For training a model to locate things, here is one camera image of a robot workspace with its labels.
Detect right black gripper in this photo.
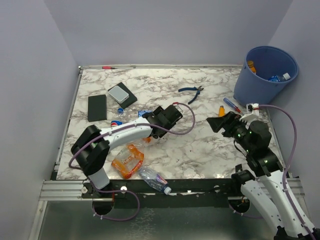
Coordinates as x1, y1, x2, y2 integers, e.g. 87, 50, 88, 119
207, 110, 254, 153

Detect crushed bottle blue cap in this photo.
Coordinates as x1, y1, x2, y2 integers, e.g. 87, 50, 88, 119
115, 108, 152, 122

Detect Pepsi label bottle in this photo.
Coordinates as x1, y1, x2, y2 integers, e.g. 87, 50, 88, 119
110, 120, 123, 127

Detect small orange juice bottle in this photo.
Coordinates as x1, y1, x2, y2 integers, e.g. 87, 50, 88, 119
247, 60, 257, 74

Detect small clear water bottle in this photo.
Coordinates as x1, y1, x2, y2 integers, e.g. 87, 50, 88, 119
138, 166, 172, 195

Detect blue plastic bin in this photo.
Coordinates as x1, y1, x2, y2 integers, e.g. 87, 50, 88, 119
233, 46, 299, 106

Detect clear bottle blue label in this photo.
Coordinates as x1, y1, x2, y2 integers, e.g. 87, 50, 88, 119
268, 72, 291, 83

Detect clear bottle orange pattern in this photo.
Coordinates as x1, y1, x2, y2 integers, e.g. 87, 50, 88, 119
132, 137, 152, 148

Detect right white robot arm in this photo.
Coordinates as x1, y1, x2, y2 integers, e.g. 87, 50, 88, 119
206, 104, 320, 240

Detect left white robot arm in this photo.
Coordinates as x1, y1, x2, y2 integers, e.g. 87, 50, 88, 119
71, 104, 183, 198

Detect orange utility knife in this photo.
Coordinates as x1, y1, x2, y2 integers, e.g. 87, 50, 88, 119
218, 105, 225, 117

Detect black flat box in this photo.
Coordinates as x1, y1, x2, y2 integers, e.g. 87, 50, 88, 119
107, 82, 138, 109

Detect white grey router box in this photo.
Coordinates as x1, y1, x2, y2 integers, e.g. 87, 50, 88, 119
108, 85, 129, 104

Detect crushed orange label bottle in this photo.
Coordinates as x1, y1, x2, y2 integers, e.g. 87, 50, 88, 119
111, 143, 144, 180

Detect black foam block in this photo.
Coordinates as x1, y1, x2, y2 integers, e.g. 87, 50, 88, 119
87, 94, 107, 122

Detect red marker pen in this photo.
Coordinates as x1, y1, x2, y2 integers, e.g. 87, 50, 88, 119
101, 66, 117, 70

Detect blue handled screwdriver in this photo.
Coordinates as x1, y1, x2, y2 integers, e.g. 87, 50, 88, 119
223, 97, 242, 114

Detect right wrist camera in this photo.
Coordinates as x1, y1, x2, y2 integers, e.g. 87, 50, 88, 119
239, 103, 260, 123

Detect blue handled pliers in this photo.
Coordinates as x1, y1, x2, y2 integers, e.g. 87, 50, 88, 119
178, 85, 205, 105

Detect black mounting rail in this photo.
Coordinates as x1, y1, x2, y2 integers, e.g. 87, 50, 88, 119
81, 178, 250, 212

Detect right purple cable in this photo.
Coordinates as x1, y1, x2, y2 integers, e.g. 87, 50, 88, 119
233, 104, 318, 240

